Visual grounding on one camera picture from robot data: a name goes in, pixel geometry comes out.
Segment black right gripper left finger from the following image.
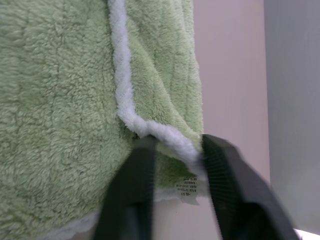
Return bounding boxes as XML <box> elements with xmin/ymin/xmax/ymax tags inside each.
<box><xmin>92</xmin><ymin>136</ymin><xmax>158</xmax><ymax>240</ymax></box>

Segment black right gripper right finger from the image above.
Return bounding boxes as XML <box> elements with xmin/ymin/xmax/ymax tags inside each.
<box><xmin>201</xmin><ymin>133</ymin><xmax>301</xmax><ymax>240</ymax></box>

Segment green towel with white trim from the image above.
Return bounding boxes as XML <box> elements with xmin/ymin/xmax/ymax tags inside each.
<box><xmin>0</xmin><ymin>0</ymin><xmax>208</xmax><ymax>240</ymax></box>

